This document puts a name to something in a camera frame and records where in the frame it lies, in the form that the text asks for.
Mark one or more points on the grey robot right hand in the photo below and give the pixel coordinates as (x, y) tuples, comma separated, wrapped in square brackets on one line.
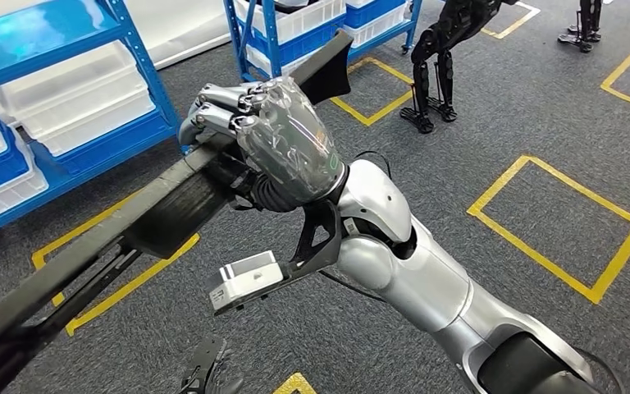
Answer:
[(288, 141)]

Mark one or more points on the long black plastic frame part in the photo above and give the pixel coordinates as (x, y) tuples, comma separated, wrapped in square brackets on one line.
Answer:
[(48, 288)]

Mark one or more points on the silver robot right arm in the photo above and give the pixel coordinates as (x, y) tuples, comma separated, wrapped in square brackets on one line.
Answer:
[(434, 283)]

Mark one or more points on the blue wheeled shelf rack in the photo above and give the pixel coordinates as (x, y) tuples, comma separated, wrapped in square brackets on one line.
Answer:
[(269, 32)]

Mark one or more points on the blue metal shelf rack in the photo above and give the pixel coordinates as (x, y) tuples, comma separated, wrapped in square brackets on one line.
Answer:
[(21, 38)]

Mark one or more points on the yellow floor tape square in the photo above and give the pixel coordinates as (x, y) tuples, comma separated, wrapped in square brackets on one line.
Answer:
[(369, 117), (538, 258), (130, 285)]

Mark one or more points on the black humanoid robot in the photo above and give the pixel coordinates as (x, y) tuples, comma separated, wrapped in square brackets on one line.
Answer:
[(445, 27), (587, 21)]

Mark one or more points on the black robot left foot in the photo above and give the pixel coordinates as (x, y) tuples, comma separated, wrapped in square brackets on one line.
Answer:
[(206, 364)]

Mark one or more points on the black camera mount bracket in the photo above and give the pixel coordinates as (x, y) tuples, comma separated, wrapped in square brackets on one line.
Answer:
[(326, 250)]

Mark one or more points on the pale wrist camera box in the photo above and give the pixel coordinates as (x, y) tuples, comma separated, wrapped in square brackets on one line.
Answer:
[(244, 280)]

